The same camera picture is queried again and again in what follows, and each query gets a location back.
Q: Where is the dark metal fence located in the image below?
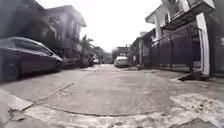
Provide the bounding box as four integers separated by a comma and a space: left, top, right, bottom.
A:
142, 24, 203, 73

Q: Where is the grey concrete street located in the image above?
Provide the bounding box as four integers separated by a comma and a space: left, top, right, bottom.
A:
0, 63, 224, 128

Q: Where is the white house with balcony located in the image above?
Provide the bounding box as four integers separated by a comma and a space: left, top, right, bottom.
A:
145, 0, 224, 44

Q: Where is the distant building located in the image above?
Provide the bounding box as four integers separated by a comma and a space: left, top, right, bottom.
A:
112, 45, 132, 58

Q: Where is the grey two-storey house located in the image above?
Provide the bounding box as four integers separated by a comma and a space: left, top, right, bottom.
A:
41, 4, 88, 59

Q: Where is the low house with roof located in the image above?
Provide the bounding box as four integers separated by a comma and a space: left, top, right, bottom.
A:
127, 27, 157, 67

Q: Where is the white car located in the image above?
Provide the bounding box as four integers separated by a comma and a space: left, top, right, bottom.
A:
113, 55, 130, 69

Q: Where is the white gate pillar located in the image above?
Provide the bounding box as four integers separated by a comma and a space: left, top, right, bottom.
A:
195, 12, 211, 76

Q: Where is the dark building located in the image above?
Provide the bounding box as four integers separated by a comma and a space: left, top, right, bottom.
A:
0, 0, 51, 43

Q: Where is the dark red car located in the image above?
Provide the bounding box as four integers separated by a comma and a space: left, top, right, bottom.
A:
0, 36, 64, 82

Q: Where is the row of trees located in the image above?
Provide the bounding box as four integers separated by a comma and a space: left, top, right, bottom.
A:
63, 34, 114, 68

